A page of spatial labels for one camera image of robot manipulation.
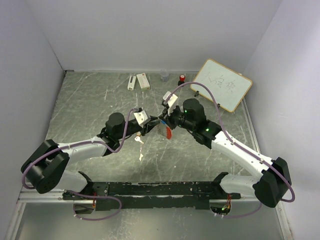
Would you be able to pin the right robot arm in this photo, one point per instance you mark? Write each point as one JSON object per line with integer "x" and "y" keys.
{"x": 269, "y": 178}

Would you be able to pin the metal key holder red handle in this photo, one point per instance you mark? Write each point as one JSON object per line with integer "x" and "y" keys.
{"x": 164, "y": 131}

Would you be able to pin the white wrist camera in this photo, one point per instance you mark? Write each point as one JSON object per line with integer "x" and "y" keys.
{"x": 142, "y": 117}
{"x": 170, "y": 101}

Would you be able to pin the yellow framed whiteboard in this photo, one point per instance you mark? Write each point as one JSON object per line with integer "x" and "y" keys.
{"x": 227, "y": 86}

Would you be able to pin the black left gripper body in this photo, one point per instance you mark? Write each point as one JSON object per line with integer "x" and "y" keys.
{"x": 132, "y": 129}

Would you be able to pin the green white staple box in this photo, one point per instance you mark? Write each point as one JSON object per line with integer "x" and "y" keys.
{"x": 143, "y": 81}

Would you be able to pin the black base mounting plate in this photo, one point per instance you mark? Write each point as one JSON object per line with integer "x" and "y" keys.
{"x": 149, "y": 195}

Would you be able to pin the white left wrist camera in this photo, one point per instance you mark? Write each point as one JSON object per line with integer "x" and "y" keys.
{"x": 142, "y": 117}

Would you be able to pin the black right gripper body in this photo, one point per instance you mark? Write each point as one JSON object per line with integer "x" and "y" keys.
{"x": 177, "y": 118}

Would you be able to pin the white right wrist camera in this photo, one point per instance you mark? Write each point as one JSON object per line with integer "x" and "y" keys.
{"x": 170, "y": 101}

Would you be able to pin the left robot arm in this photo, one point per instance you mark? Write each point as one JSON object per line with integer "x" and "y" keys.
{"x": 45, "y": 169}

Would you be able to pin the white stapler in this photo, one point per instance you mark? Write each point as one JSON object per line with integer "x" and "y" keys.
{"x": 131, "y": 83}

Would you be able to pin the clear jar of clips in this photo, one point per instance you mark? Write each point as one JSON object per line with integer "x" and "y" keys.
{"x": 164, "y": 75}

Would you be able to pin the red black stamp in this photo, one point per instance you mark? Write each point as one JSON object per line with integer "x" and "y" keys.
{"x": 182, "y": 79}

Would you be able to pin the aluminium rail frame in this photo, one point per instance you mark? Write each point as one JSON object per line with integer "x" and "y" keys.
{"x": 102, "y": 173}

